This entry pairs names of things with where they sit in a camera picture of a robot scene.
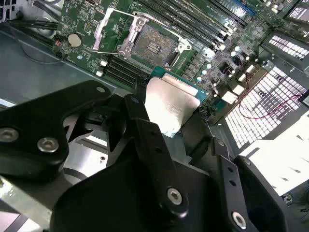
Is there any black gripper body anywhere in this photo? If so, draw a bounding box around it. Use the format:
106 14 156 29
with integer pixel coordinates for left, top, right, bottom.
50 153 227 232

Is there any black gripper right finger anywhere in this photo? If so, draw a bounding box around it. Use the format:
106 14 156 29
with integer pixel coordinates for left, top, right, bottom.
180 106 299 232

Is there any metal socket cover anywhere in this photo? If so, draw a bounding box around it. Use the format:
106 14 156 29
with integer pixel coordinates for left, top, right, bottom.
92 7 149 58

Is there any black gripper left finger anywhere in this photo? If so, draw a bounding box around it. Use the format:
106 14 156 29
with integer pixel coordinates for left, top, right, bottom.
0 80 189 219

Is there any silver CPU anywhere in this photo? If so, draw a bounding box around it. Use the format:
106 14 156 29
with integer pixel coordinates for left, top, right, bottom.
144 65 210 139

